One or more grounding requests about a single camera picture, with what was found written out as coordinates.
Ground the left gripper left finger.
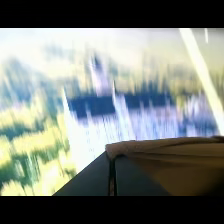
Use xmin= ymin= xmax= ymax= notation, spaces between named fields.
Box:
xmin=53 ymin=151 xmax=112 ymax=197

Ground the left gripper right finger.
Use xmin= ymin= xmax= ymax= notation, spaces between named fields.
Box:
xmin=114 ymin=155 xmax=172 ymax=197

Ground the brown garment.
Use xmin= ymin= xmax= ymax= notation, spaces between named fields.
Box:
xmin=105 ymin=135 xmax=224 ymax=197

